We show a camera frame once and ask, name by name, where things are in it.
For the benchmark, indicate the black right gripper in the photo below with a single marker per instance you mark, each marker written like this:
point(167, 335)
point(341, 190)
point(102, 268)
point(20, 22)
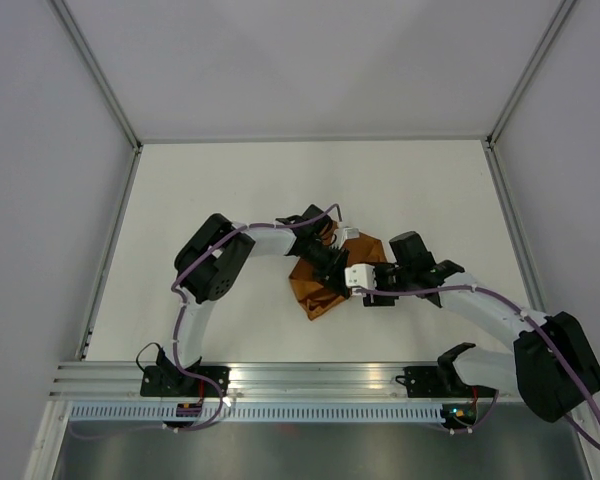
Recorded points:
point(379, 300)

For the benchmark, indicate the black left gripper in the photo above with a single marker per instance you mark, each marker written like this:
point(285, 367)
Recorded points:
point(333, 274)

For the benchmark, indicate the orange cloth napkin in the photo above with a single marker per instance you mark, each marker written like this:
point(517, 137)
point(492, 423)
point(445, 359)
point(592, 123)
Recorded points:
point(315, 299)

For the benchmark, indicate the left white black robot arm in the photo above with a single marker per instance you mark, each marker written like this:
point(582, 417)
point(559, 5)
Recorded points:
point(209, 264)

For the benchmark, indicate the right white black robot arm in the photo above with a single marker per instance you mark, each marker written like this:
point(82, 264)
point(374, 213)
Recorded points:
point(548, 361)

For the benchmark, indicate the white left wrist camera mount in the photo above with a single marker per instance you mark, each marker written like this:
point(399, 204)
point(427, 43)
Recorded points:
point(344, 234)

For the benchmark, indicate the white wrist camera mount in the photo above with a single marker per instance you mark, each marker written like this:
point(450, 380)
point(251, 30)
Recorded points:
point(360, 278)
point(344, 234)

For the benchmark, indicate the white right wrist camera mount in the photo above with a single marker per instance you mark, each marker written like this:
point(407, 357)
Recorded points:
point(360, 278)

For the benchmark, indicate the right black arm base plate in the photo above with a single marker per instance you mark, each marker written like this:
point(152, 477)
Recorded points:
point(429, 381)

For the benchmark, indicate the white slotted cable duct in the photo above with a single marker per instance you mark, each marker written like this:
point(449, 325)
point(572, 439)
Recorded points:
point(265, 412)

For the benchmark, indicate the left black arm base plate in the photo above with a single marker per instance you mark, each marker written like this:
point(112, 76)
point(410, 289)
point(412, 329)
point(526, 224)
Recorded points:
point(157, 383)

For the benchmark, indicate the aluminium front rail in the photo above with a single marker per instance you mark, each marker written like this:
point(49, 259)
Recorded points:
point(249, 381)

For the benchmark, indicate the aluminium frame post left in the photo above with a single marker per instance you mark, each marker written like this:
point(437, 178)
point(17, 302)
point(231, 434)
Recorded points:
point(77, 38)

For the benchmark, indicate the aluminium frame post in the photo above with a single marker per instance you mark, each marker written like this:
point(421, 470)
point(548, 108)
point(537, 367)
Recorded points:
point(541, 51)
point(77, 38)

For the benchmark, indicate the aluminium frame post right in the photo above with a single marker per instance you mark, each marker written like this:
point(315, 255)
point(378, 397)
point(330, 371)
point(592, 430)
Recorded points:
point(541, 51)

